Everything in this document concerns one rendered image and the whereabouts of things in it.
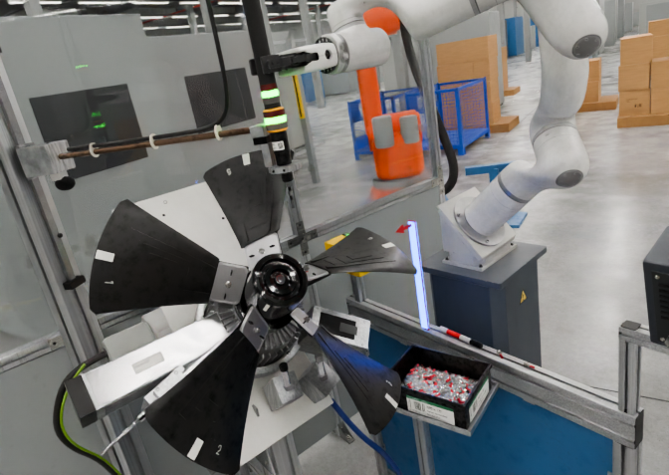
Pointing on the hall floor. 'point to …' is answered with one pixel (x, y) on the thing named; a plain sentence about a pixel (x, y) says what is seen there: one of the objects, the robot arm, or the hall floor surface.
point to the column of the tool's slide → (70, 323)
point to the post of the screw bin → (424, 447)
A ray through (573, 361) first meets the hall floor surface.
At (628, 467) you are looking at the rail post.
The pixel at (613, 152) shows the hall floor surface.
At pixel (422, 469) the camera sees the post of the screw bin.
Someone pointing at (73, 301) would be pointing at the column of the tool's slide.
